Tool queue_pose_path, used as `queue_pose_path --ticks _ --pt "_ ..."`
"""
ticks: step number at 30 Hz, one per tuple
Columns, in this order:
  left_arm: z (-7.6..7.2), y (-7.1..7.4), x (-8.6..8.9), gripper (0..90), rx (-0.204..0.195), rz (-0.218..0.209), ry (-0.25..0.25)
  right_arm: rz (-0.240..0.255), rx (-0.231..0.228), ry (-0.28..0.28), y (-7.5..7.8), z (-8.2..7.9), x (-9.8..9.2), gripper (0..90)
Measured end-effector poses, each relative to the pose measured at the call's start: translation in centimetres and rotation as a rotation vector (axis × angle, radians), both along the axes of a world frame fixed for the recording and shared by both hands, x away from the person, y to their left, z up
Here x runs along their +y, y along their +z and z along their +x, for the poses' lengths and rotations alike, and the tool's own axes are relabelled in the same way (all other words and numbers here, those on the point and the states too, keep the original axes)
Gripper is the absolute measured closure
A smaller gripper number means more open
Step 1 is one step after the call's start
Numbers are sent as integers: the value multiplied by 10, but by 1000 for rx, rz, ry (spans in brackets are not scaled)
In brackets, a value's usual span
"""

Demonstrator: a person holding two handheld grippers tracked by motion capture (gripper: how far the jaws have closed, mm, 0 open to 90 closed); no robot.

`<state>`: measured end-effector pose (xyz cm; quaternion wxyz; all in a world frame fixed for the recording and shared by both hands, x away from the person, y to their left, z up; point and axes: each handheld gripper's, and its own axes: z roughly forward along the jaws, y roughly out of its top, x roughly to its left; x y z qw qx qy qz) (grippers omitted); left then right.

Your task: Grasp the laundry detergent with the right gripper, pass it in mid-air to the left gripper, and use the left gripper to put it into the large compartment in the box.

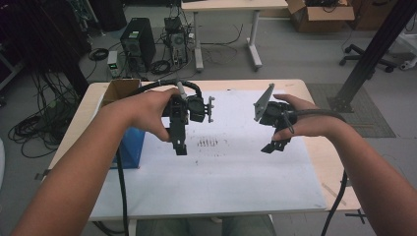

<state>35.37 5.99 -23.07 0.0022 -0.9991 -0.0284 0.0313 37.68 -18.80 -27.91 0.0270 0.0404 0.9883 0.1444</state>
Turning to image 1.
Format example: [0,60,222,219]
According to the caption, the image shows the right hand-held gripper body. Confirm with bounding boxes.
[253,83,299,134]

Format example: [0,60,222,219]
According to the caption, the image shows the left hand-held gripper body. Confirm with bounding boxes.
[161,92,216,128]

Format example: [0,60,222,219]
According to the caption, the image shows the blue cardboard box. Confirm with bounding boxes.
[100,78,147,170]

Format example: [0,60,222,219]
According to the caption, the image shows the person's right hand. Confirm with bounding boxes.
[271,93,333,142]

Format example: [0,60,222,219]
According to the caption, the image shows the person's left hand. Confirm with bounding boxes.
[100,88,181,143]

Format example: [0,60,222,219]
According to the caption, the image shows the white table mat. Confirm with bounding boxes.
[89,89,328,220]

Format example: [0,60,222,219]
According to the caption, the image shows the grey computer tower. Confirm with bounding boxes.
[163,16,190,67]

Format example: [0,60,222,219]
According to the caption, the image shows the white table leg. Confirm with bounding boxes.
[266,214,277,236]
[127,218,139,236]

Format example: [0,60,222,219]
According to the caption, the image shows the black computer tower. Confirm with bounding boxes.
[119,17,157,72]

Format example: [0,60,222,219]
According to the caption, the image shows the grey floor mat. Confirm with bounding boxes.
[306,83,397,139]

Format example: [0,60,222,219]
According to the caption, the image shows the small white power supply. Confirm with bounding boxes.
[106,49,120,79]

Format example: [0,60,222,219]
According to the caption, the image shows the black floor tape cross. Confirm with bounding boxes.
[344,209,367,225]

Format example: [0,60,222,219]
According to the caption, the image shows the black office chair base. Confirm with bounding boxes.
[338,43,397,74]

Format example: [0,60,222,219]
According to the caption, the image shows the open brown cardboard box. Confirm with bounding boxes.
[286,0,356,33]

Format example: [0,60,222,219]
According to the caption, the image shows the white-legged wooden table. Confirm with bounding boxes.
[180,0,289,73]

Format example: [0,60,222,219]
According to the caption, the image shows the black metal beam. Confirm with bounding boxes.
[328,0,417,114]

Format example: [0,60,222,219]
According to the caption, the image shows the dark curtain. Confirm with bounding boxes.
[0,0,93,96]

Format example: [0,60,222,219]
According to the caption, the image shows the black cable coil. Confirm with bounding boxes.
[149,59,172,76]
[88,47,110,62]

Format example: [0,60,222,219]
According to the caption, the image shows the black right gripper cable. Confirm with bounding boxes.
[282,108,349,236]

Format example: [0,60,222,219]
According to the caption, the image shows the tangle of black floor cables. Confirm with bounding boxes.
[8,70,85,158]

